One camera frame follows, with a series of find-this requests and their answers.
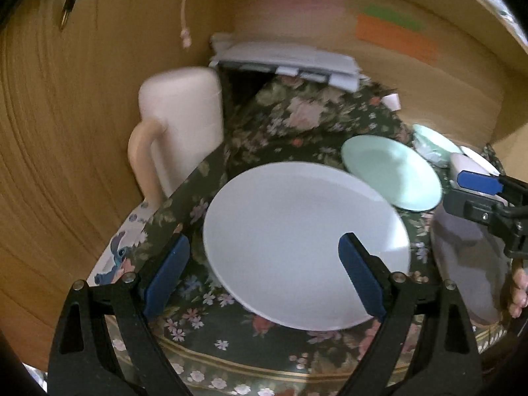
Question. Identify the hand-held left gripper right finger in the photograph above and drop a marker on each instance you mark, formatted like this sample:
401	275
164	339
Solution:
361	272

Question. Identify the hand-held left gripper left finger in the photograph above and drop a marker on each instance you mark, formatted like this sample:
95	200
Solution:
167	272

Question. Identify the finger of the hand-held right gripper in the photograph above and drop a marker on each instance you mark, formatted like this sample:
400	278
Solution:
474	181
466	206

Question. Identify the small white bowl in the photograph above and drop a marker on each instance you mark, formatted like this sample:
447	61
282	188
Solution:
464	167

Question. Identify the pale green bowl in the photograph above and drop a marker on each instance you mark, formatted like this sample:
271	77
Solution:
433	142

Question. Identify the large white plate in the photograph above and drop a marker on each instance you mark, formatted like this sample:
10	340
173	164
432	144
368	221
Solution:
297	235

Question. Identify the person's right hand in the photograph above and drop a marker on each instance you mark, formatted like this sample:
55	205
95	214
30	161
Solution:
519	293

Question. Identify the small white plate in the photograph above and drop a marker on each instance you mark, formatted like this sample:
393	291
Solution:
480	161

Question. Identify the cartoon print mat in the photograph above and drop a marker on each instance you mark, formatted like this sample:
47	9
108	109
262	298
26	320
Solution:
119	247

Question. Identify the pale green plate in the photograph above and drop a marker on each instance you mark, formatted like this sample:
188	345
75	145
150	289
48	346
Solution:
392	173

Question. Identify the small white cup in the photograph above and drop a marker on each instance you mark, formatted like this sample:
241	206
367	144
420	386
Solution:
392	101

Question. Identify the cream plastic jug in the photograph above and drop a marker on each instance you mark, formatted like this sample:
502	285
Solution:
181	123

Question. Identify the dark floral tablecloth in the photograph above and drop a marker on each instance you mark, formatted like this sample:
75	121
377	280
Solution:
268	140

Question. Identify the orange sticky note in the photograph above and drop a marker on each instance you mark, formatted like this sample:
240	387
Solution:
392	37

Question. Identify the green sticky note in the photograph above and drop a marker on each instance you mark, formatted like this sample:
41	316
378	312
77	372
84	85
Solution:
392	16

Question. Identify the stack of grey papers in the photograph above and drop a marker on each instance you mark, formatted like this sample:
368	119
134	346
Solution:
284	57

